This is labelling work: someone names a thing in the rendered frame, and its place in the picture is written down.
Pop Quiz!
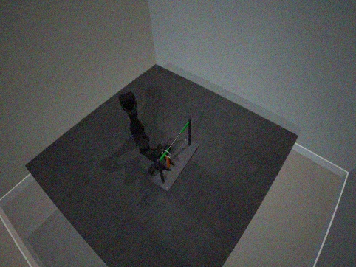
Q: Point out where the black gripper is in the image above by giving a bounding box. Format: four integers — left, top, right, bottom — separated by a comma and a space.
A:
146, 145, 175, 176

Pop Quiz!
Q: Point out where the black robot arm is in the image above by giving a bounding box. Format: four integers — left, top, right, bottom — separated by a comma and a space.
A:
118, 92, 163, 159

